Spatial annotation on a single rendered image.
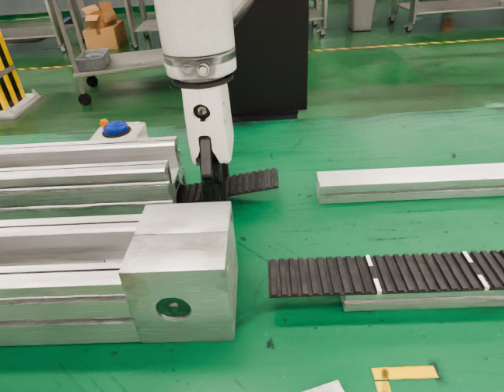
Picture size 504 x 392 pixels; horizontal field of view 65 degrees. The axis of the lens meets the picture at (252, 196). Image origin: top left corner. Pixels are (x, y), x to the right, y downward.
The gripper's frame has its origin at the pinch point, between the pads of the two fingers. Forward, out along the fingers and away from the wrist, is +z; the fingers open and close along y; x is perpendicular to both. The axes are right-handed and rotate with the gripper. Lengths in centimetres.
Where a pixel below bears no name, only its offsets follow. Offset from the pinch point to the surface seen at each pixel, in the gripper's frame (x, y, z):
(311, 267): -11.3, -18.1, -0.4
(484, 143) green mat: -44.6, 13.7, 3.0
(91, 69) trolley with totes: 128, 266, 53
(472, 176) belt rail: -35.2, -1.3, 0.0
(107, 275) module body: 6.9, -23.2, -5.5
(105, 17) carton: 180, 470, 46
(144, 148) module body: 9.9, 2.2, -4.9
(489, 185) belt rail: -37.4, -2.1, 1.2
